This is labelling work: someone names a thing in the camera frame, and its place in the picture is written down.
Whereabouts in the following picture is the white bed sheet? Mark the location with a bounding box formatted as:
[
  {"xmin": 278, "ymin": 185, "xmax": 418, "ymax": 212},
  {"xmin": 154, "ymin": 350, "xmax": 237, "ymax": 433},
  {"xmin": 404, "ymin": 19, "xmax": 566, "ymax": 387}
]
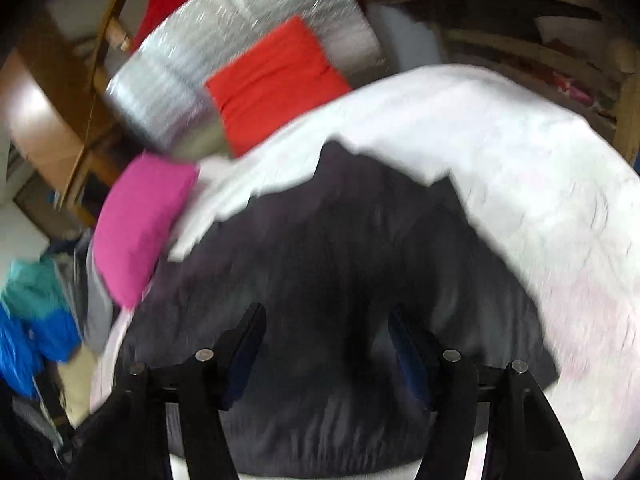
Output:
[{"xmin": 90, "ymin": 62, "xmax": 640, "ymax": 480}]

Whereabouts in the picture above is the black puffer jacket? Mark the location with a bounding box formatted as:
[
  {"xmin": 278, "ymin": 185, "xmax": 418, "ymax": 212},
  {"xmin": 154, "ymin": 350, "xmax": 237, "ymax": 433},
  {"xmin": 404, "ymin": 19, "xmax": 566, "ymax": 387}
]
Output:
[{"xmin": 115, "ymin": 139, "xmax": 561, "ymax": 477}]

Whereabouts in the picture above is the red cushion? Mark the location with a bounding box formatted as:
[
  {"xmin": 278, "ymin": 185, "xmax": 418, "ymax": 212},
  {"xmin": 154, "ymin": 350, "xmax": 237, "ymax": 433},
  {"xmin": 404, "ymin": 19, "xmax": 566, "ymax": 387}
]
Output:
[{"xmin": 204, "ymin": 15, "xmax": 353, "ymax": 159}]

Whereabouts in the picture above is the wooden table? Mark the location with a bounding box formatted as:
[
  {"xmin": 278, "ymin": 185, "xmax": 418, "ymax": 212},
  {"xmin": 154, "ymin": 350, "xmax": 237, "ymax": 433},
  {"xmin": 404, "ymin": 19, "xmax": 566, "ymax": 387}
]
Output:
[{"xmin": 0, "ymin": 10, "xmax": 128, "ymax": 228}]

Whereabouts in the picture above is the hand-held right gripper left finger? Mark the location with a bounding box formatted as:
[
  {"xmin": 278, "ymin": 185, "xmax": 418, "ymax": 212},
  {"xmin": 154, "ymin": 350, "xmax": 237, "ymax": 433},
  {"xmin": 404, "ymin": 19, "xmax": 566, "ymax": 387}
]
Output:
[{"xmin": 70, "ymin": 302, "xmax": 267, "ymax": 480}]

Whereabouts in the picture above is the pink pillow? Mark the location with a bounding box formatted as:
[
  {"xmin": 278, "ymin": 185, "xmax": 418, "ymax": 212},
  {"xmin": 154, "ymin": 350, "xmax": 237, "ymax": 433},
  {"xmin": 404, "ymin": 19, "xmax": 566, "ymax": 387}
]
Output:
[{"xmin": 92, "ymin": 152, "xmax": 201, "ymax": 311}]

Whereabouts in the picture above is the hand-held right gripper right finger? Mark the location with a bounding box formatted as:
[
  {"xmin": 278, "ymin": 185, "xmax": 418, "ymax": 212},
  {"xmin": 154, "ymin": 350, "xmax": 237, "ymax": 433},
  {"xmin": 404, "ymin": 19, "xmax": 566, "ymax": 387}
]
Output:
[{"xmin": 389, "ymin": 304, "xmax": 583, "ymax": 480}]

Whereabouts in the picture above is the wooden chair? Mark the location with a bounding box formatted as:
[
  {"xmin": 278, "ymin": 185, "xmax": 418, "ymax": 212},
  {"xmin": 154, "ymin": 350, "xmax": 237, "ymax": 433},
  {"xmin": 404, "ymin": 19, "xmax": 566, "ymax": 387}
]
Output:
[{"xmin": 89, "ymin": 0, "xmax": 158, "ymax": 92}]

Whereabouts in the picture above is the grey garment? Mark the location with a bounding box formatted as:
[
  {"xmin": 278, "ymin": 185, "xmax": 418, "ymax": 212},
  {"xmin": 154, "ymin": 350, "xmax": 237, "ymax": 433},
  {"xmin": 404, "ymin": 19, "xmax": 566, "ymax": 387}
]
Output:
[{"xmin": 74, "ymin": 242, "xmax": 117, "ymax": 357}]

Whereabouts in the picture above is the silver foil mat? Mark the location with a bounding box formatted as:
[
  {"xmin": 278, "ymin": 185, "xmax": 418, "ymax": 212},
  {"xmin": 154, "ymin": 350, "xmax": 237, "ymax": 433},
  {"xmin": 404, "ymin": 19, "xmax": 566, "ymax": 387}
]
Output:
[{"xmin": 104, "ymin": 0, "xmax": 387, "ymax": 162}]

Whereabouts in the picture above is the teal and blue jacket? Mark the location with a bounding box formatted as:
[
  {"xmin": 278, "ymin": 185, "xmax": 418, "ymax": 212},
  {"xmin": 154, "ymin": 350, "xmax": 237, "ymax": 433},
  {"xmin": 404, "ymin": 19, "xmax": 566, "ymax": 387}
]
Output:
[{"xmin": 0, "ymin": 255, "xmax": 85, "ymax": 401}]

